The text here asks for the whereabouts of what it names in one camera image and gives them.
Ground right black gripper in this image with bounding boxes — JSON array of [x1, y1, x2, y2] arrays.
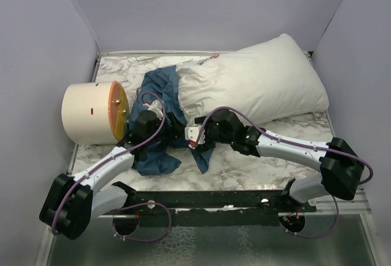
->
[[195, 116, 235, 152]]

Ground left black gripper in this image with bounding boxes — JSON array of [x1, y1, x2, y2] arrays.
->
[[146, 111, 186, 146]]

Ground blue lettered pillowcase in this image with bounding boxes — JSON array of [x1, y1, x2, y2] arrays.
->
[[128, 65, 216, 176]]

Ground white pillow with red logo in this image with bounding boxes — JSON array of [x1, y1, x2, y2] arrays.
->
[[176, 34, 329, 124]]

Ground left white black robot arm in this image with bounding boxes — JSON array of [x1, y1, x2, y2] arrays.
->
[[39, 110, 186, 240]]

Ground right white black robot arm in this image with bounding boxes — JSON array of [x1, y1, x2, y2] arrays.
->
[[185, 108, 364, 212]]

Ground cream cylinder with orange lid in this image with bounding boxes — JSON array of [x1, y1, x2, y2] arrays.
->
[[61, 81, 130, 145]]

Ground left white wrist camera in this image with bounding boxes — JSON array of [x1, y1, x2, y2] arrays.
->
[[143, 100, 164, 120]]

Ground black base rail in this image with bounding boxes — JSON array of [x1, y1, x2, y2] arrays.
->
[[113, 182, 316, 227]]

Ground aluminium frame rail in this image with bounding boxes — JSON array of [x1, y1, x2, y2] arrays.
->
[[314, 188, 371, 215]]

